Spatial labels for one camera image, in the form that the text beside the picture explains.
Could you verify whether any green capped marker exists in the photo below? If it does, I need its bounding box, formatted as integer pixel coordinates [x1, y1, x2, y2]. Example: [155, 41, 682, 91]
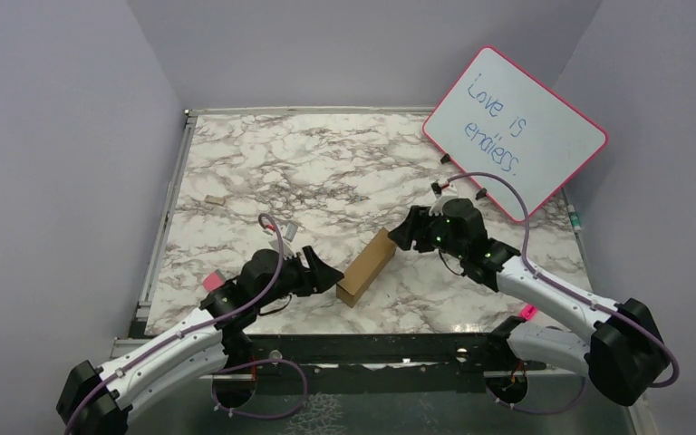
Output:
[567, 204, 582, 232]

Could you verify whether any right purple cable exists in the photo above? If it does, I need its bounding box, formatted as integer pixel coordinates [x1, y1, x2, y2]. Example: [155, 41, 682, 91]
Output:
[431, 172, 682, 417]

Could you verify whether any purple cable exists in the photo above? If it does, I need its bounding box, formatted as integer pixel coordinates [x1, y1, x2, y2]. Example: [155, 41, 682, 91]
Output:
[63, 213, 310, 435]
[431, 172, 682, 417]

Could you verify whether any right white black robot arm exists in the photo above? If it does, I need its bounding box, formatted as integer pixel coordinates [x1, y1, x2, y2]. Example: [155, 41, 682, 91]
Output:
[389, 198, 676, 406]

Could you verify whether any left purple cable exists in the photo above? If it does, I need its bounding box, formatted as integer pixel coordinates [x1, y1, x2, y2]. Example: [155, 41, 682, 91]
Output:
[63, 213, 310, 435]

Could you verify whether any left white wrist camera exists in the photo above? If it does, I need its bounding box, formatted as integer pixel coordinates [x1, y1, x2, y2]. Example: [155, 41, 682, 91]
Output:
[265, 222, 299, 259]

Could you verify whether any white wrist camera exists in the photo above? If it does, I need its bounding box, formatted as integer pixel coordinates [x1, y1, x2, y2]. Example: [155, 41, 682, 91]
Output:
[265, 222, 299, 259]
[429, 181, 459, 216]

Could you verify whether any brown cardboard box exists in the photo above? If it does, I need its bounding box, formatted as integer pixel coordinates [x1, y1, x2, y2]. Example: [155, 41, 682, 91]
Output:
[336, 227, 397, 308]

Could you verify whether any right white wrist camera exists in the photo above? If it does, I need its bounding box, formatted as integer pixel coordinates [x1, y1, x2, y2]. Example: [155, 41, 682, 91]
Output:
[429, 181, 459, 216]

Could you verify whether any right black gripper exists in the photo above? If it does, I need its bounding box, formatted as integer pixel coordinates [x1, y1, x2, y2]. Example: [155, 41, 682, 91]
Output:
[387, 205, 467, 260]

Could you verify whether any aluminium table frame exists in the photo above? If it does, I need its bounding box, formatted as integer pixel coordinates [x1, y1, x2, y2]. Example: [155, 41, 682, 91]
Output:
[90, 106, 662, 435]

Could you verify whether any pink marker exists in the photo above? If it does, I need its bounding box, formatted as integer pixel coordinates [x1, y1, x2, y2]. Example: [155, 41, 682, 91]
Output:
[519, 304, 537, 321]

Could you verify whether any pink framed whiteboard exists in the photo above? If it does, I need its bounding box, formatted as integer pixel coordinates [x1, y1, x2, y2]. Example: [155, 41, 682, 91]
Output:
[422, 46, 608, 222]

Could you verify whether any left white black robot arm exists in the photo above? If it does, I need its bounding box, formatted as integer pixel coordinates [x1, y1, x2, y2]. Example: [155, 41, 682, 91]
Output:
[56, 246, 343, 434]

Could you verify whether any pink grey eraser block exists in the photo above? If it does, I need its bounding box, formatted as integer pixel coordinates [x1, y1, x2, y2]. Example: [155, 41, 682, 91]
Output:
[202, 269, 226, 293]

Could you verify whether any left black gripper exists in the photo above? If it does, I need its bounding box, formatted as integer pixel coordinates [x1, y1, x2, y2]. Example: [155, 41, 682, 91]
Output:
[256, 246, 344, 309]

